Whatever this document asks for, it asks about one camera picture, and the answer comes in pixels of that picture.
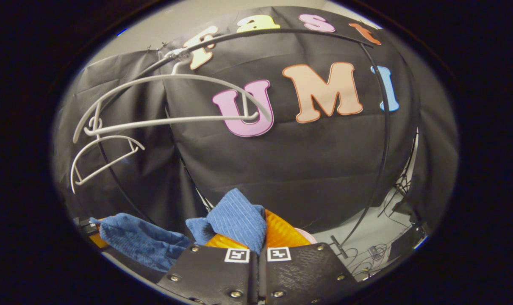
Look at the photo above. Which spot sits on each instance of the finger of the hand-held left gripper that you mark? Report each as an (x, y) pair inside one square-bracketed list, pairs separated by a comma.
[(84, 226)]

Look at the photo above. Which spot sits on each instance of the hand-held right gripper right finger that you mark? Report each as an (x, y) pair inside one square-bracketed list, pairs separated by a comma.
[(303, 271)]

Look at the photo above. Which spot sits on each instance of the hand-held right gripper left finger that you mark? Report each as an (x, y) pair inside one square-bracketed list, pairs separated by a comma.
[(214, 271)]

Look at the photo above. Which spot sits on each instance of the white hanger with taped hook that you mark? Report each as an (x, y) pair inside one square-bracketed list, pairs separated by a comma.
[(176, 120)]

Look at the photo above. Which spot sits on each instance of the white plastic hanger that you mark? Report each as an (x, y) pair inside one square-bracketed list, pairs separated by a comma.
[(112, 137)]

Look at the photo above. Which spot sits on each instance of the small black adapter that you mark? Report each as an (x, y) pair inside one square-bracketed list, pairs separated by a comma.
[(375, 250)]

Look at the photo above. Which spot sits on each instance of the black backdrop cloth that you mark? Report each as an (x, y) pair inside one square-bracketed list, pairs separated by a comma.
[(303, 169)]

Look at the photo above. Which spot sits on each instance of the black clothes rail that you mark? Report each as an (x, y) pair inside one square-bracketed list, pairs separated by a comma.
[(294, 29)]

